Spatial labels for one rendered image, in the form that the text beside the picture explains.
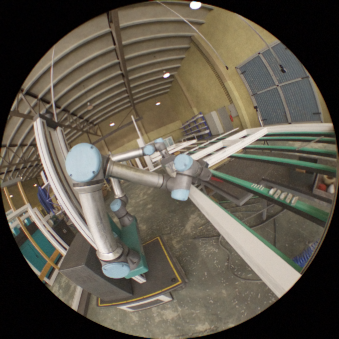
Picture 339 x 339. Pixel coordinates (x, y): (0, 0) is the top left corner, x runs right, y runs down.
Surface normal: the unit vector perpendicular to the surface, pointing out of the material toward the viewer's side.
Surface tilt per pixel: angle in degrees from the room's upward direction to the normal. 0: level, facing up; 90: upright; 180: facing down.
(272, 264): 0
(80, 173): 83
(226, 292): 0
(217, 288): 0
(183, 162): 51
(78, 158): 83
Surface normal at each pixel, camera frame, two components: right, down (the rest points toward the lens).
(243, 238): -0.41, -0.88
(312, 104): -0.89, 0.44
